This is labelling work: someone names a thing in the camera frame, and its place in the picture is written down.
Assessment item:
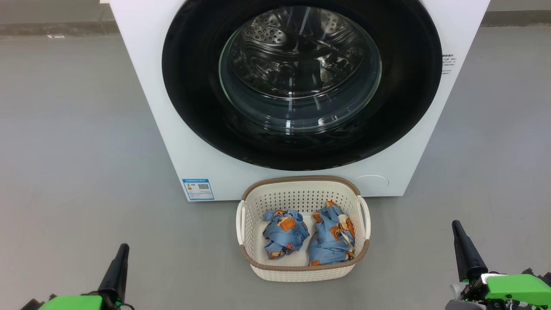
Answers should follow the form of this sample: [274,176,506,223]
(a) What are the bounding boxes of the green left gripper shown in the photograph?
[38,244,130,310]

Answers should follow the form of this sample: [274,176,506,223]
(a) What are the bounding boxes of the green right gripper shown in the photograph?
[450,220,551,310]

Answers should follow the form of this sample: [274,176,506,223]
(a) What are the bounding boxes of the large blue printed garment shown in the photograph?
[307,200,356,267]

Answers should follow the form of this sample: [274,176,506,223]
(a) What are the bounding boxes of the small blue printed garment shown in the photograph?
[263,209,310,260]

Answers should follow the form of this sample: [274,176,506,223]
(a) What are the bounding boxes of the grey washing machine door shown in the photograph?
[162,0,443,171]

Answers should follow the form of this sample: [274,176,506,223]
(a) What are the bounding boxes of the white front-load washing machine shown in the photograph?
[108,0,491,203]

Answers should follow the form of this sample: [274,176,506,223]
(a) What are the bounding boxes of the blue energy label sticker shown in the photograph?
[182,178,215,202]

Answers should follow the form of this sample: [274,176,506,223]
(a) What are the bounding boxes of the round white filter cover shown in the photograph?
[354,174,390,197]

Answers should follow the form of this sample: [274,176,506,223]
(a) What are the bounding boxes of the cream perforated laundry basket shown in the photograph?
[235,176,371,282]

